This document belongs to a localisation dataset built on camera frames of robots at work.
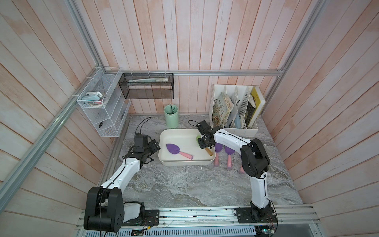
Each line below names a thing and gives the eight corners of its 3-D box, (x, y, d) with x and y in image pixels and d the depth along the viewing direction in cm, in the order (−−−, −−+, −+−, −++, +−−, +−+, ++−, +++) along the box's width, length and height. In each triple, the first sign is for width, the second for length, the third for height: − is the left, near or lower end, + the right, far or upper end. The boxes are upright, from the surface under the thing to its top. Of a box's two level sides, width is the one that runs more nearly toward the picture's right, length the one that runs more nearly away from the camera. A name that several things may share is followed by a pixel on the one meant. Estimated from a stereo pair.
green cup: (165, 129, 113) (163, 116, 102) (166, 117, 121) (164, 104, 109) (178, 129, 113) (177, 116, 102) (179, 117, 121) (178, 104, 109)
